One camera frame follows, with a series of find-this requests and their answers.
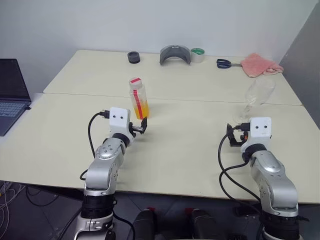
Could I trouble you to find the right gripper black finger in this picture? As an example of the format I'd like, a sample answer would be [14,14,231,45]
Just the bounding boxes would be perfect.
[226,123,237,147]

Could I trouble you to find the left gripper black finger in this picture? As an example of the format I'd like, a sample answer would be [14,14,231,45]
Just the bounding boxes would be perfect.
[140,117,149,135]

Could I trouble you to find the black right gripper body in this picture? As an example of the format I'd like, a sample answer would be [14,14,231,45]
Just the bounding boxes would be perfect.
[233,129,251,148]

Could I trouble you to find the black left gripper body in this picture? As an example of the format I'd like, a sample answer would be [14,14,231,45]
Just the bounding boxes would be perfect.
[128,121,145,137]

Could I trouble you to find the bottle with orange liquid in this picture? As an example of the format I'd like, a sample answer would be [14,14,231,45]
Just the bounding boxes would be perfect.
[129,85,152,120]

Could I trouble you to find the white red bottle cap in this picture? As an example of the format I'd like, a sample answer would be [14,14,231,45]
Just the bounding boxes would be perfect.
[128,77,143,89]

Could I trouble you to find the clear plastic cup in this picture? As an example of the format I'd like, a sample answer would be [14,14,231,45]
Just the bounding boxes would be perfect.
[233,79,277,124]

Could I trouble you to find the grey curved visor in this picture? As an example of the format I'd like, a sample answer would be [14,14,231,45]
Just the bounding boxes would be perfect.
[159,44,193,67]

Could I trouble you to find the pink towel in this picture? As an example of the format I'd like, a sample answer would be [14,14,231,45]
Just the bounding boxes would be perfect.
[240,52,285,79]

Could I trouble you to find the tape roll with green core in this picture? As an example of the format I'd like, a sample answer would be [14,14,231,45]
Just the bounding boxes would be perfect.
[190,47,207,64]

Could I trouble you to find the dark rounded shape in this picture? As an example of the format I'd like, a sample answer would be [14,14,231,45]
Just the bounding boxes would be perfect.
[132,206,159,240]
[185,207,219,240]

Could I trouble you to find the dark laptop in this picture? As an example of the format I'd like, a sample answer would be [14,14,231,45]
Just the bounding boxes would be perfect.
[0,58,33,137]

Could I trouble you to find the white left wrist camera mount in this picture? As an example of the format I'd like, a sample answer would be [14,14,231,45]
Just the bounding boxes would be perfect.
[109,106,135,141]

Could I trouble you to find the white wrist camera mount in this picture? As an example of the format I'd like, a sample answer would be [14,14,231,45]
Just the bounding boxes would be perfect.
[246,116,273,146]
[109,106,135,141]

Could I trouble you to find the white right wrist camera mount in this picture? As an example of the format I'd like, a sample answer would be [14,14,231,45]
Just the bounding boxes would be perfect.
[246,116,273,146]

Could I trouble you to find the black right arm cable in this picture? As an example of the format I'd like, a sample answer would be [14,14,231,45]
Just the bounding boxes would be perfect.
[218,123,263,203]

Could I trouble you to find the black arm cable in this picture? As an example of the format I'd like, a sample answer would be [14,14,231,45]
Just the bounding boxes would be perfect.
[79,109,111,181]
[218,123,263,203]

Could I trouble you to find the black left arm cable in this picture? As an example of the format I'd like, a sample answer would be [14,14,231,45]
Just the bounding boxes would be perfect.
[79,109,111,181]

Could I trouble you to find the blue handled scissors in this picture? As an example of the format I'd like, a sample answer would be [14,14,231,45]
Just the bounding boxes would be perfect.
[216,58,243,70]

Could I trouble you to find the white wire bundle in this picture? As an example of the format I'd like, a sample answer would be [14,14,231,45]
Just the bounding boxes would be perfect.
[0,180,20,240]

